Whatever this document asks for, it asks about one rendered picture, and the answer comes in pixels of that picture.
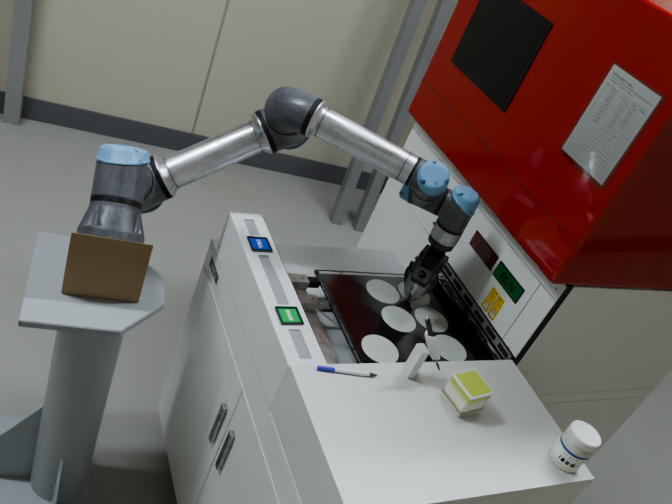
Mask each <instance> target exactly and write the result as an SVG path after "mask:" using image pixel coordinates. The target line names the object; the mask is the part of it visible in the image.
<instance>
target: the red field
mask: <svg viewBox="0 0 672 504"><path fill-rule="evenodd" d="M470 244H471V245H472V246H473V247H474V249H475V250H476V251H477V253H478V254H479V255H480V257H481V258H482V259H483V261H484V262H485V263H486V265H487V266H488V267H489V269H490V267H491V266H492V264H493V263H494V261H495V259H496V258H497V257H496V256H495V255H494V253H493V252H492V251H491V249H490V248H489V247H488V246H487V244H486V243H485V242H484V240H483V239H482V238H481V237H480V235H479V234H478V233H477V232H476V234H475V236H474V237H473V239H472V241H471V242H470Z"/></svg>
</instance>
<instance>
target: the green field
mask: <svg viewBox="0 0 672 504"><path fill-rule="evenodd" d="M494 275H495V277H496V278H497V279H498V280H499V282H500V283H501V284H502V286H503V287H504V288H505V290H506V291H507V292H508V294H509V295H510V296H511V298H512V299H513V300H514V302H515V301H516V300H517V299H518V297H519V296H520V294H521V293H522V291H523V290H522V289H521V288H520V286H519V285H518V284H517V283H516V281H515V280H514V279H513V278H512V276H511V275H510V274H509V272H508V271H507V270H506V269H505V267H504V266H503V265H502V263H501V262H500V264H499V266H498V267H497V269H496V270H495V272H494Z"/></svg>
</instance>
